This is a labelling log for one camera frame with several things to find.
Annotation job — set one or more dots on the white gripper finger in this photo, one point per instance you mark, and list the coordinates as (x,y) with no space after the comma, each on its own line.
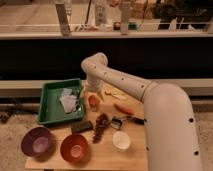
(85,94)
(101,95)

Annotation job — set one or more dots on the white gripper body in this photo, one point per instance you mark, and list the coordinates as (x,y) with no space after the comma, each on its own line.
(93,84)

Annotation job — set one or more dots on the orange red apple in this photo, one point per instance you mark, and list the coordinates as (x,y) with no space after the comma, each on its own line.
(94,103)

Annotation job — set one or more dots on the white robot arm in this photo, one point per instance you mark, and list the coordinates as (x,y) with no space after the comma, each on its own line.
(170,126)

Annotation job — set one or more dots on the metal measuring cup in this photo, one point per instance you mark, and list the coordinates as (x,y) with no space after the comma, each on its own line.
(117,122)

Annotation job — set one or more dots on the white small cup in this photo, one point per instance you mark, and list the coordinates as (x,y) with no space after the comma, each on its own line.
(121,140)

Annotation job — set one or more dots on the yellow banana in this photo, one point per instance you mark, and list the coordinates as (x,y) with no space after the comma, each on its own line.
(117,96)

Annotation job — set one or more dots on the clear crumpled plastic bag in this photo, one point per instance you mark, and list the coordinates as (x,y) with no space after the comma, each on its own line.
(68,100)

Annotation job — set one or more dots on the green plastic tray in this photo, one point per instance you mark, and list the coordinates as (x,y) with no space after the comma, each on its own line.
(51,111)

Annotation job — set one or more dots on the brown grape bunch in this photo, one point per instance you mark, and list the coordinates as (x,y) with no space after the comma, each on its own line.
(102,123)

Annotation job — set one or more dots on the dark green sponge block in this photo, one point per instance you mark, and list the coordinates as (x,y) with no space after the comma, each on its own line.
(82,126)

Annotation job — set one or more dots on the wooden board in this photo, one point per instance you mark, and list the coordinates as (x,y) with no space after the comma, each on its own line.
(103,156)

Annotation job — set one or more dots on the orange bowl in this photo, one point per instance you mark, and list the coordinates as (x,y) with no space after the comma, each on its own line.
(74,148)

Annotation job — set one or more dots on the purple bowl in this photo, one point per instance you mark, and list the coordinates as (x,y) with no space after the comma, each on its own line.
(36,141)

